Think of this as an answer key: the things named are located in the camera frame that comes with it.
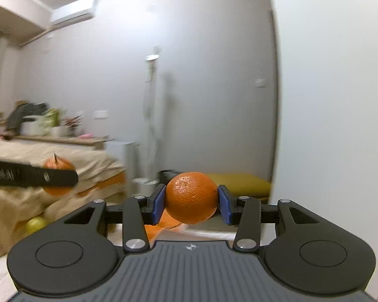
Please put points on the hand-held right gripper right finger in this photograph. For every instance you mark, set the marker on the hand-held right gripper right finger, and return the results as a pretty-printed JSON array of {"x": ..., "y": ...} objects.
[{"x": 224, "y": 205}]

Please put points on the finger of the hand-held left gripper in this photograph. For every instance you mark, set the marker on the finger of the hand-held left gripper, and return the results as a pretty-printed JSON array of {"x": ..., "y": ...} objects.
[{"x": 50, "y": 177}]

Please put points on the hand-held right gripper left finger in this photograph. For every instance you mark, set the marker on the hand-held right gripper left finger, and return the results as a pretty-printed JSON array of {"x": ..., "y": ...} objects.
[{"x": 159, "y": 204}]

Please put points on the orange mandarin with stem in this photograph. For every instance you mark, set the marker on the orange mandarin with stem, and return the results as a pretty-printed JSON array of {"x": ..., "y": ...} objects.
[{"x": 59, "y": 165}]

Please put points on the large orange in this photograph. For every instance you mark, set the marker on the large orange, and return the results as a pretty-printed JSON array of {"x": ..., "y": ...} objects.
[{"x": 191, "y": 198}]

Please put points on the olive green cushion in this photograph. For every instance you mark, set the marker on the olive green cushion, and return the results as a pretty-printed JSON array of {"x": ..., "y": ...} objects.
[{"x": 239, "y": 184}]

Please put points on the small black object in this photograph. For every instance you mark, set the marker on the small black object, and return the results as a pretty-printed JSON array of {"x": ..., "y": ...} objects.
[{"x": 168, "y": 175}]

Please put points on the beige blanket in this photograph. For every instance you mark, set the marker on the beige blanket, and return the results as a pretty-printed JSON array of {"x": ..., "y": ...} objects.
[{"x": 15, "y": 207}]

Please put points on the wooden shelf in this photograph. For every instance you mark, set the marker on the wooden shelf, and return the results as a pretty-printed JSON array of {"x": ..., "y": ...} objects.
[{"x": 60, "y": 140}]

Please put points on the red-leaved potted plant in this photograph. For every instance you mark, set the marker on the red-leaved potted plant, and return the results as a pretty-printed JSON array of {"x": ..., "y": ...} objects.
[{"x": 70, "y": 124}]

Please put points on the white cabinet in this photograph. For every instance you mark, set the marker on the white cabinet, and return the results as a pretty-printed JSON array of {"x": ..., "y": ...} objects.
[{"x": 123, "y": 160}]

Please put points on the yellow-green potted plant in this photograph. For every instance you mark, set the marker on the yellow-green potted plant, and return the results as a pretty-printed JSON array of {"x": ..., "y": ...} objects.
[{"x": 52, "y": 118}]

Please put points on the dark cloth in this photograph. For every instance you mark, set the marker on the dark cloth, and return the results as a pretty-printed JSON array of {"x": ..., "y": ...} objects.
[{"x": 25, "y": 113}]

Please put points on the white air conditioner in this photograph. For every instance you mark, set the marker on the white air conditioner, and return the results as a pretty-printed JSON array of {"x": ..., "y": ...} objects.
[{"x": 74, "y": 12}]

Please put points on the white wall switch plate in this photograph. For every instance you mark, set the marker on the white wall switch plate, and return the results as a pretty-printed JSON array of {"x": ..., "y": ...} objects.
[{"x": 100, "y": 114}]

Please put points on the white wall socket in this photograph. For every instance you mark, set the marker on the white wall socket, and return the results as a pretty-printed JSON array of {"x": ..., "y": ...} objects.
[{"x": 259, "y": 82}]

